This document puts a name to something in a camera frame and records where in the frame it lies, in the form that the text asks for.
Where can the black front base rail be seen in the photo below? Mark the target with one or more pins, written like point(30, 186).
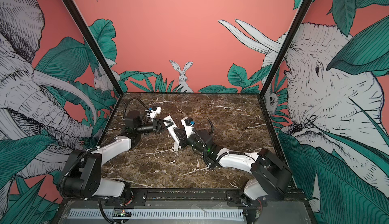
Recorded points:
point(233, 197)

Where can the black right corner frame post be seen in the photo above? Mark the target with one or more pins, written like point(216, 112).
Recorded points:
point(300, 15)

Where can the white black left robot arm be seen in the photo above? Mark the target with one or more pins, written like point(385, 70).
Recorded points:
point(81, 177)

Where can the black corner frame post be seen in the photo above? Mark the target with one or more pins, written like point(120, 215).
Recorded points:
point(300, 15)
point(91, 41)

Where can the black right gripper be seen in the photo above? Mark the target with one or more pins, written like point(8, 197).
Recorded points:
point(185, 141)

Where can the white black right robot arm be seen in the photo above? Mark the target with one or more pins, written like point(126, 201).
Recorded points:
point(271, 176)

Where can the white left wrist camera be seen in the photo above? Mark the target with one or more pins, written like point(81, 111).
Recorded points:
point(153, 112)

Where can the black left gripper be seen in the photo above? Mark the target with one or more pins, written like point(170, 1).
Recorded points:
point(156, 124)

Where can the white ventilation grille strip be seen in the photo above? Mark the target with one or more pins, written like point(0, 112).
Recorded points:
point(169, 214)

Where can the white remote control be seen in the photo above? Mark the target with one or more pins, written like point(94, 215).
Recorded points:
point(171, 126)

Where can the black left corner frame post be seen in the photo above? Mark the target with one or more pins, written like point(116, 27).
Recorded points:
point(91, 41)

